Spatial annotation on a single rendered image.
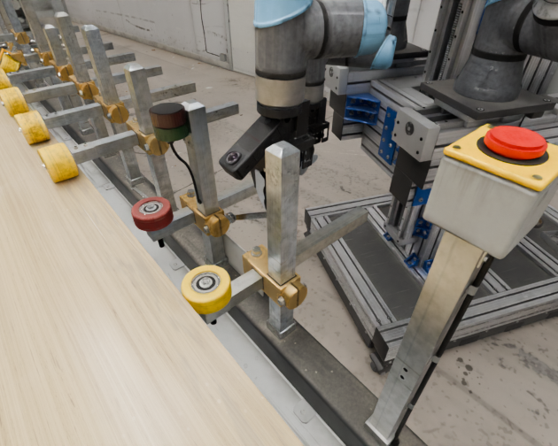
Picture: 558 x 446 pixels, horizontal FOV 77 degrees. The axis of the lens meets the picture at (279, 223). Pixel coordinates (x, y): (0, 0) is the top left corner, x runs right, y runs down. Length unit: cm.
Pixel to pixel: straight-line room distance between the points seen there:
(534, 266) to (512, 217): 163
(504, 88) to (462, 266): 70
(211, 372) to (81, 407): 16
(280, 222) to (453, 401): 121
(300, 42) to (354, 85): 85
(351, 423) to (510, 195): 51
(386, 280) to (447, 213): 127
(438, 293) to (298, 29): 36
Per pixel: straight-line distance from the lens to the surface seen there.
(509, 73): 102
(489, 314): 159
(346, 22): 56
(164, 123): 65
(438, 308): 41
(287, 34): 52
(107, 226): 77
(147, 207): 78
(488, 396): 168
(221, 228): 79
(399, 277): 161
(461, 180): 30
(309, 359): 74
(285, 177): 49
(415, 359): 48
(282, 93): 53
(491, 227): 31
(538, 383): 180
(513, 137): 31
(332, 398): 71
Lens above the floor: 135
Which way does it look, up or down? 39 degrees down
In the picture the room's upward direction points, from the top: straight up
